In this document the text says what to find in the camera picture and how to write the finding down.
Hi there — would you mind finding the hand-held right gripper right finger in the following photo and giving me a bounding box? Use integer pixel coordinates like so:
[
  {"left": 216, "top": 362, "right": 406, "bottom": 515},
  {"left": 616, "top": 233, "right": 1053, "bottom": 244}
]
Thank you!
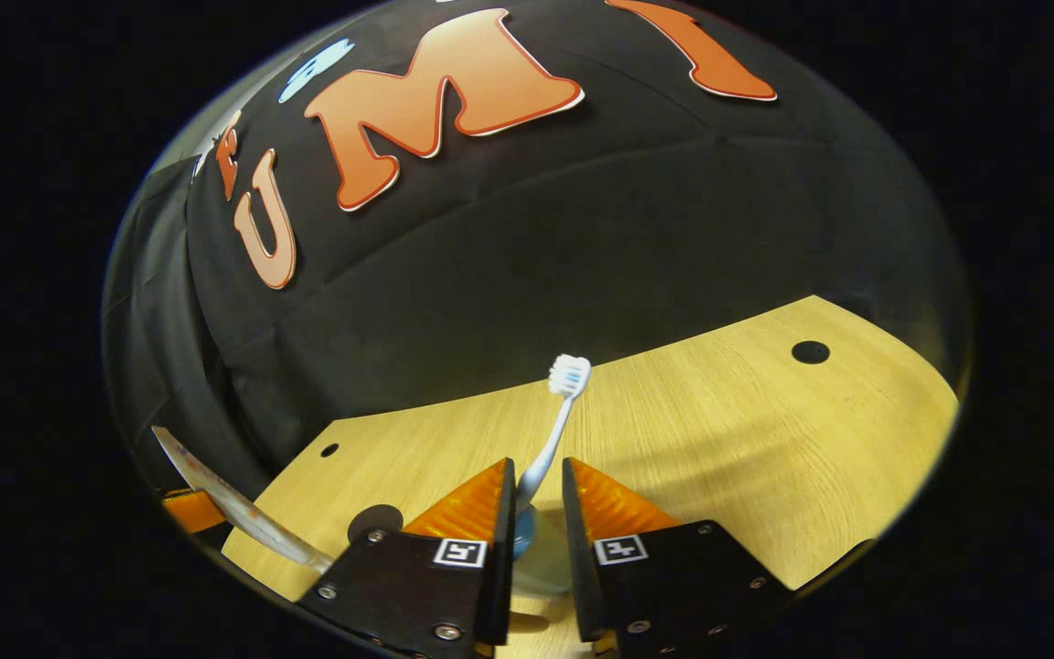
[{"left": 562, "top": 457, "right": 798, "bottom": 655}]

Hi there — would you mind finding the white toothpaste tube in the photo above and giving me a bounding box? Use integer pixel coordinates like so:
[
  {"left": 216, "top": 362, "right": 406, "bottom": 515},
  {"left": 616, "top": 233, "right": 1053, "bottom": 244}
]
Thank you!
[{"left": 152, "top": 426, "right": 336, "bottom": 575}]

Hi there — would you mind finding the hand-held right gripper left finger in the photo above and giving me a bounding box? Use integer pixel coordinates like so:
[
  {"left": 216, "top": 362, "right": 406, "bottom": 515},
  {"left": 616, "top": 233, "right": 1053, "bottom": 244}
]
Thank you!
[{"left": 298, "top": 458, "right": 517, "bottom": 658}]

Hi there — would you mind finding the black backdrop cloth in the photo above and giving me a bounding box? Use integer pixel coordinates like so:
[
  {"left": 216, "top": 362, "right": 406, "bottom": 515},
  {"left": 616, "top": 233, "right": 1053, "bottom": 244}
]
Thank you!
[{"left": 102, "top": 0, "right": 972, "bottom": 513}]

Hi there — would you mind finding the wooden desktop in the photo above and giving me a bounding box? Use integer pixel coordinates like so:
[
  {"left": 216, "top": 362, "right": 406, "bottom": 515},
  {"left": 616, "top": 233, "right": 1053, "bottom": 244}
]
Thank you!
[{"left": 220, "top": 295, "right": 960, "bottom": 659}]

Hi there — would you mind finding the dark brown round coaster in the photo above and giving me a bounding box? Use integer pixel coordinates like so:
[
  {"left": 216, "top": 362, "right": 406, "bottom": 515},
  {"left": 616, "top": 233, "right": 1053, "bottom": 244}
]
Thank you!
[{"left": 347, "top": 503, "right": 404, "bottom": 546}]

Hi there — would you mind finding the pale green cup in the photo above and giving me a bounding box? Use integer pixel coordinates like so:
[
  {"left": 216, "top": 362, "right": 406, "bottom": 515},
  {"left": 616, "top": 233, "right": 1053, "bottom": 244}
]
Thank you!
[{"left": 509, "top": 503, "right": 574, "bottom": 600}]

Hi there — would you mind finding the white toothbrush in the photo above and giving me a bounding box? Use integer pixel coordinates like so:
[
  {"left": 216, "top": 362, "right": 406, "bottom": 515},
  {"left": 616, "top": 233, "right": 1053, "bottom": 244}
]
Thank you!
[{"left": 513, "top": 354, "right": 593, "bottom": 513}]

